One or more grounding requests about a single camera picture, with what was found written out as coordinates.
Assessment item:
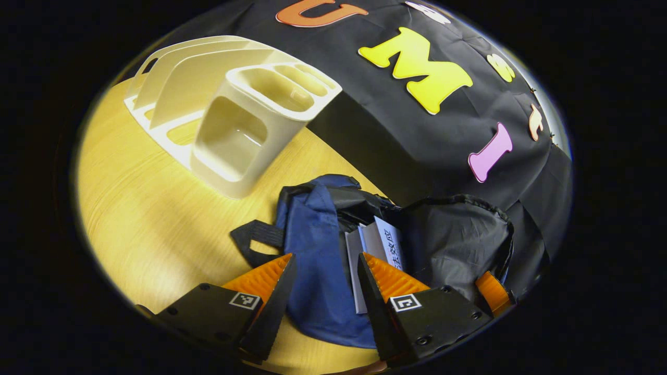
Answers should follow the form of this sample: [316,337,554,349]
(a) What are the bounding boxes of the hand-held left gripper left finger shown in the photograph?
[134,253,298,364]

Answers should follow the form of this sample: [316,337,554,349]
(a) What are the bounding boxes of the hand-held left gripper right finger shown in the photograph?
[357,253,493,365]

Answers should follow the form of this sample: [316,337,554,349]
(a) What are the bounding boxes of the white book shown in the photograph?
[344,228,372,315]

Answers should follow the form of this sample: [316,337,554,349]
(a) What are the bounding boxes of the blue schoolbag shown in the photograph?
[230,174,515,349]

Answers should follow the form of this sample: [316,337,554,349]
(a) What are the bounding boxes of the grey book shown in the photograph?
[359,216,406,271]

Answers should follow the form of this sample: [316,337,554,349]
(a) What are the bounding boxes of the cream plastic bookshelf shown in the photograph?
[124,35,343,200]

